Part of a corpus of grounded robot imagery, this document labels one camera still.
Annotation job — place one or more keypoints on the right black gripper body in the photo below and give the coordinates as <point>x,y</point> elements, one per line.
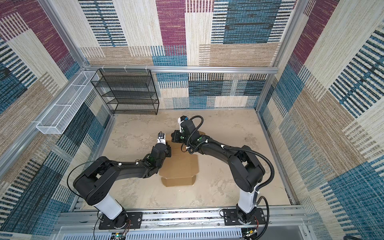
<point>179,137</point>

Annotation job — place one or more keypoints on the brown cardboard box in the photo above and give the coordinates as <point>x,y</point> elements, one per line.
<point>181,169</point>

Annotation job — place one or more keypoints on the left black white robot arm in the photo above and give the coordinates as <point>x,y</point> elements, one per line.
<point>95,182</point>

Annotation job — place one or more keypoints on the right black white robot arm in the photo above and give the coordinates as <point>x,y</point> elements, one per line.
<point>251,170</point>

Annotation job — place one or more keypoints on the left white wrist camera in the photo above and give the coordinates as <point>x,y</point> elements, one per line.
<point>161,139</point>

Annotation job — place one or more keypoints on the black wire shelf rack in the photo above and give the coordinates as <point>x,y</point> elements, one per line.
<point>127,91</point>

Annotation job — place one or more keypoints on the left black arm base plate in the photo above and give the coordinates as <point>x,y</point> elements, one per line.
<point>124,221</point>

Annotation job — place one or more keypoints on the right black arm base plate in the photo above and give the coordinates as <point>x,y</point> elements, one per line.
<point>237,216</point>

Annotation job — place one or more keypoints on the white wire mesh basket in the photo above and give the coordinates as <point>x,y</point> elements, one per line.
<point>59,116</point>

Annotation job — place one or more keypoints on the aluminium front rail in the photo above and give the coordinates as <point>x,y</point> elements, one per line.
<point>277,223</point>

